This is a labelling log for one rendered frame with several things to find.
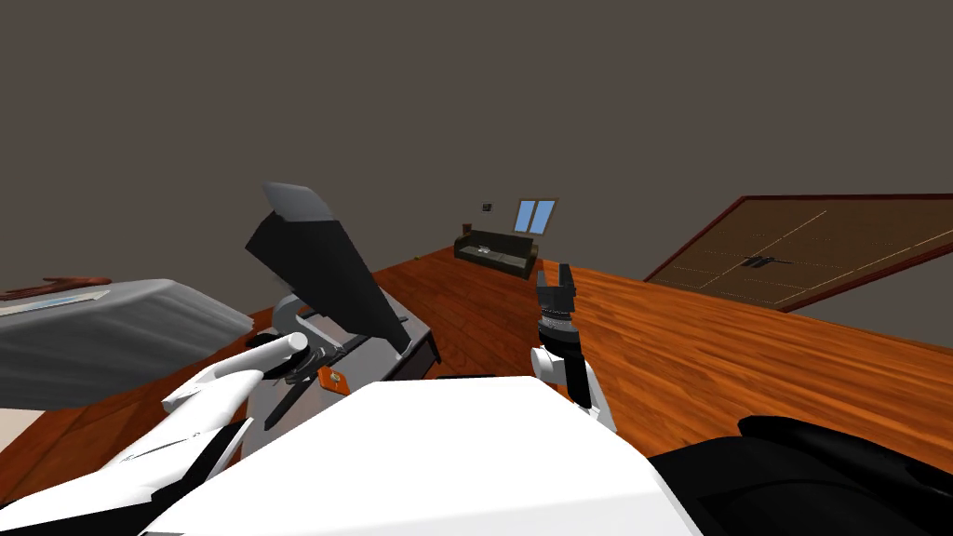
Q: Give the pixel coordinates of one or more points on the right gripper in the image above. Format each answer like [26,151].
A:
[557,304]

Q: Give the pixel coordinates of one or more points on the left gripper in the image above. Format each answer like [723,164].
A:
[301,363]

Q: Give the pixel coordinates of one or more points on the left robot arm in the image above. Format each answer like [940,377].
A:
[186,417]

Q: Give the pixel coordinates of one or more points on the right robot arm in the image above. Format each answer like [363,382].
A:
[804,484]

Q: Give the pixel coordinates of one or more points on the orange knob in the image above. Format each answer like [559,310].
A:
[333,380]

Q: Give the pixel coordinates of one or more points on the dark sofa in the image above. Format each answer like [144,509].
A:
[497,253]

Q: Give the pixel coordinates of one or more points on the blue window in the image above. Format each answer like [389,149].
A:
[534,216]

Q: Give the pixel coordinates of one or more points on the grey desk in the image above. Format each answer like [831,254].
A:
[387,350]

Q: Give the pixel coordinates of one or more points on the black slanted panel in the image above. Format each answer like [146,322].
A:
[327,275]

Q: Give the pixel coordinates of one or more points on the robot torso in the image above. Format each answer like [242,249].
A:
[447,461]

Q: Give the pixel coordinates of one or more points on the grey bed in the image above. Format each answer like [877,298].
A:
[112,335]

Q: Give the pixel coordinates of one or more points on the brown door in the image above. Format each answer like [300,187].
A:
[841,238]

